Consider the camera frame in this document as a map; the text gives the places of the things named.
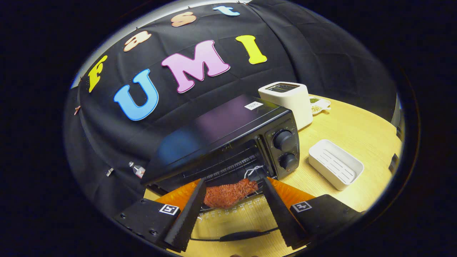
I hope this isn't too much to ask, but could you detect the black toaster oven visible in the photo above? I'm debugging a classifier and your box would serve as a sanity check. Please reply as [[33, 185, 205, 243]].
[[140, 94, 300, 244]]

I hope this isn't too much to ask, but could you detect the clear plastic bottle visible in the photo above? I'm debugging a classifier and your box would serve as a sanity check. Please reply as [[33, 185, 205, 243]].
[[129, 161, 146, 179]]

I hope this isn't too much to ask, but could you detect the white slotted tray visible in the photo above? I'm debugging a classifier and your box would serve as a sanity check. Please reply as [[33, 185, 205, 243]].
[[308, 139, 364, 191]]

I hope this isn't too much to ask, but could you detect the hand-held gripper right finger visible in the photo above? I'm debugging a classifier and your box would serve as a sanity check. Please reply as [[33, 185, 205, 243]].
[[262, 177, 364, 250]]

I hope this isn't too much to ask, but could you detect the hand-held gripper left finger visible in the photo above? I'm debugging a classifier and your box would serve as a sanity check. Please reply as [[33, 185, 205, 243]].
[[114, 178, 207, 253]]

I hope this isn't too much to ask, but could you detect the white bread toaster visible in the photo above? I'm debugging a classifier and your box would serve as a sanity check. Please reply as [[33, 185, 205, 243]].
[[258, 82, 313, 131]]

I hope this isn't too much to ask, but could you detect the red meat piece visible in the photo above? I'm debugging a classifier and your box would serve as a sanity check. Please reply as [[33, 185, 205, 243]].
[[204, 178, 258, 209]]

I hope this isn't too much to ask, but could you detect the white divided bean dish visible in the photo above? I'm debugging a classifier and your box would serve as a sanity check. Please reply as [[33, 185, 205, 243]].
[[309, 96, 331, 115]]

